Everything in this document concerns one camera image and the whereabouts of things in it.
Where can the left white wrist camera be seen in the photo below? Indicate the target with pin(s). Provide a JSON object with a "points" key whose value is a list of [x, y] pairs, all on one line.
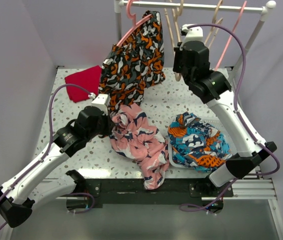
{"points": [[101, 102]]}

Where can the red folded cloth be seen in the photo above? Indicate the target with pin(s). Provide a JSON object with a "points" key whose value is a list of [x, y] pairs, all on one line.
{"points": [[88, 79]]}

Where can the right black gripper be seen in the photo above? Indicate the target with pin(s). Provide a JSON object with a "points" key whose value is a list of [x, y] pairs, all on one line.
{"points": [[179, 52]]}

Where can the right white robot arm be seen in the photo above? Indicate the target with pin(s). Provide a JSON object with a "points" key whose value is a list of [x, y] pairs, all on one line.
{"points": [[216, 92]]}

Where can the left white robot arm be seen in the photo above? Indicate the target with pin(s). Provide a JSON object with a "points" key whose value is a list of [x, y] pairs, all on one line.
{"points": [[16, 195]]}

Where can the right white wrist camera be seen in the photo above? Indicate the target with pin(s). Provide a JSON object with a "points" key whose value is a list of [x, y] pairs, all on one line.
{"points": [[191, 34]]}

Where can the blue orange patterned shorts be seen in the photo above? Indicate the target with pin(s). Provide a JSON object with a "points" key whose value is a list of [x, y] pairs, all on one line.
{"points": [[195, 144]]}

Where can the pink hanger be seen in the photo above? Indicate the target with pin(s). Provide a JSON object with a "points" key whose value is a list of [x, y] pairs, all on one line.
{"points": [[230, 37], [135, 23]]}

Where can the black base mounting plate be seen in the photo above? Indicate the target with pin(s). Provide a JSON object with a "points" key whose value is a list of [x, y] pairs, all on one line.
{"points": [[121, 191]]}

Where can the white clothes rack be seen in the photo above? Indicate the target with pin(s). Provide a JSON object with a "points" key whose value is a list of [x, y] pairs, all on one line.
{"points": [[264, 12]]}

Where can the left pink hanger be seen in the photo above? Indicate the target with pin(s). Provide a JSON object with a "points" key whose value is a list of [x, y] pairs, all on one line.
{"points": [[135, 23]]}

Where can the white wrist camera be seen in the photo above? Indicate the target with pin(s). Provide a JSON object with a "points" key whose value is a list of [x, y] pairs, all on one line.
{"points": [[101, 102], [191, 34]]}

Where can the beige wooden hanger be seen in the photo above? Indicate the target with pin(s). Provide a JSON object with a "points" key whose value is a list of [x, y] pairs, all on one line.
{"points": [[213, 30], [176, 12]]}

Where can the orange black camo shorts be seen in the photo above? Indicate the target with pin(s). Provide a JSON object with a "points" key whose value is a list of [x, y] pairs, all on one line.
{"points": [[134, 66]]}

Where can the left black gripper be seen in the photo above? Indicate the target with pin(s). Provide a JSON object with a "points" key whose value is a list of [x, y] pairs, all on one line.
{"points": [[109, 125]]}

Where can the right pink hanger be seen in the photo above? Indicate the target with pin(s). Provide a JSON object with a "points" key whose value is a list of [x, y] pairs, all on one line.
{"points": [[230, 37]]}

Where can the pink navy patterned shorts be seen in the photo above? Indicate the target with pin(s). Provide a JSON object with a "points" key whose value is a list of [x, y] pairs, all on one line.
{"points": [[134, 138]]}

